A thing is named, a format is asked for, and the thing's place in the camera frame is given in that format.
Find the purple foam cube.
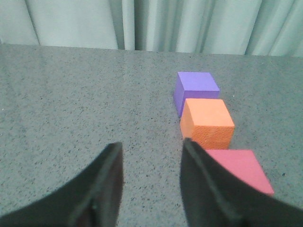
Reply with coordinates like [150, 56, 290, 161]
[173, 71, 220, 117]

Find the orange foam cube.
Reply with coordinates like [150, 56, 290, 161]
[180, 98, 235, 149]

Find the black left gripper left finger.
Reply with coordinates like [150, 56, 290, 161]
[0, 142, 123, 227]

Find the pink foam cube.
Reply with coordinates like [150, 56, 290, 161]
[207, 149, 274, 196]

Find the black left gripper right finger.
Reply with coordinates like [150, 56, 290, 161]
[180, 138, 303, 227]

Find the pale green curtain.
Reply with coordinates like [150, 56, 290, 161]
[0, 0, 303, 57]

